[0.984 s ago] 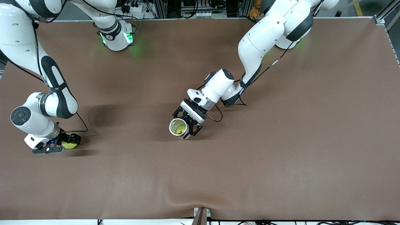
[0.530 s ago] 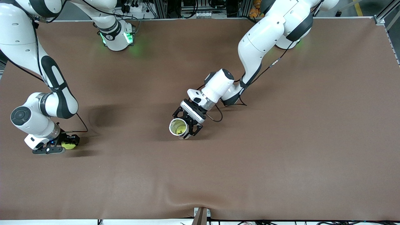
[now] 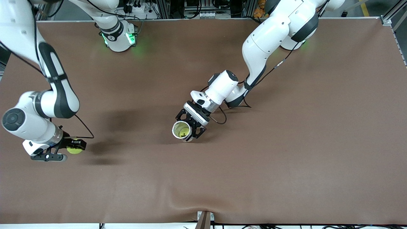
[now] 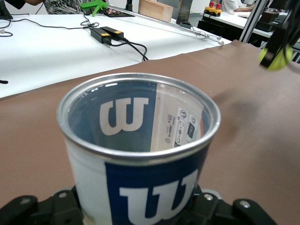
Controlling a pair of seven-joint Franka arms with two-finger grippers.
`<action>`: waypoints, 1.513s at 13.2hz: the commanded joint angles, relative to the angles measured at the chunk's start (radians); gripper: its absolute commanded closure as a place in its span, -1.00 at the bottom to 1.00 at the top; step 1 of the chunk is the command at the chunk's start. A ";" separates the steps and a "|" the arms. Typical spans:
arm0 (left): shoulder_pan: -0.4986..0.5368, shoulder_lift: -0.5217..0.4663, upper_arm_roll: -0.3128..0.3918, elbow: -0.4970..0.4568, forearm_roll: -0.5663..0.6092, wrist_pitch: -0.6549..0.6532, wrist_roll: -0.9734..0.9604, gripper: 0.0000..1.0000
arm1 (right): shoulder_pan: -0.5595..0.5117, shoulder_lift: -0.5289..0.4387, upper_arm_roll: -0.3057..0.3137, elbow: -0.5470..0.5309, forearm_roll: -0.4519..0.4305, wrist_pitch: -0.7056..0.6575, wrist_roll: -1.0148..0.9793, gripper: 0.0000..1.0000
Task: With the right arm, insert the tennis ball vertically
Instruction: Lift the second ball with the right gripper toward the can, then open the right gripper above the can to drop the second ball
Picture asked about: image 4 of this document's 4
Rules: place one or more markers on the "wooden block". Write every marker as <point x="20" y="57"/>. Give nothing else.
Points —
<point x="154" y="10"/>

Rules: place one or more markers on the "green plastic gun tool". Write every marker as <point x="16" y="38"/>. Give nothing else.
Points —
<point x="90" y="5"/>

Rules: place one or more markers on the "black stand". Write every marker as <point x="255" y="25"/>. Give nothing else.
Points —
<point x="4" y="11"/>

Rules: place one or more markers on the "Wilson tennis ball can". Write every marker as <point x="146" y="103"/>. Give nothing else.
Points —
<point x="140" y="182"/>

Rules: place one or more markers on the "black circuit board tray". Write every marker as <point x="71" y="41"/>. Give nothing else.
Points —
<point x="117" y="14"/>

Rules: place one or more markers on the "aluminium profile post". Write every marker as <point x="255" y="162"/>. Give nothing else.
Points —
<point x="252" y="23"/>

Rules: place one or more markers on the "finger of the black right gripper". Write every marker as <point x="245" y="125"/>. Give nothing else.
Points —
<point x="273" y="47"/>
<point x="295" y="30"/>

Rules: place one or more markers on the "yellow Wilson three tennis ball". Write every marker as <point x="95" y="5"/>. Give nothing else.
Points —
<point x="281" y="61"/>

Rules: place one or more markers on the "small black box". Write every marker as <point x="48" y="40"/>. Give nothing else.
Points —
<point x="267" y="21"/>

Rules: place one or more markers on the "dark metal cylinder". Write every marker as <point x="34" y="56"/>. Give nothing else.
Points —
<point x="184" y="11"/>

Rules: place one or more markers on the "long metal rod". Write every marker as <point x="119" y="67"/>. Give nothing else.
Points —
<point x="201" y="35"/>

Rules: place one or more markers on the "person in patterned shirt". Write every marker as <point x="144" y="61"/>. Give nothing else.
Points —
<point x="61" y="5"/>

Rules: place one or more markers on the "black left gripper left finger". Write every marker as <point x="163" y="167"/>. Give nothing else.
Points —
<point x="47" y="211"/>

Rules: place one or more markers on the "brown table mat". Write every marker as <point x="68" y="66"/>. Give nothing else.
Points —
<point x="257" y="140"/>

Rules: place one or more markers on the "person in white shirt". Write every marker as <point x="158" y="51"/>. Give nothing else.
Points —
<point x="230" y="4"/>

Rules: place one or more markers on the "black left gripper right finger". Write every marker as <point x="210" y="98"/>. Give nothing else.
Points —
<point x="222" y="213"/>

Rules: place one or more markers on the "black power adapter yellow label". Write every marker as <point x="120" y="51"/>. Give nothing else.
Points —
<point x="112" y="30"/>
<point x="98" y="34"/>

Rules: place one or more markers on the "yellow emergency stop box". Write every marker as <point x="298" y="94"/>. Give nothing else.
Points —
<point x="212" y="11"/>

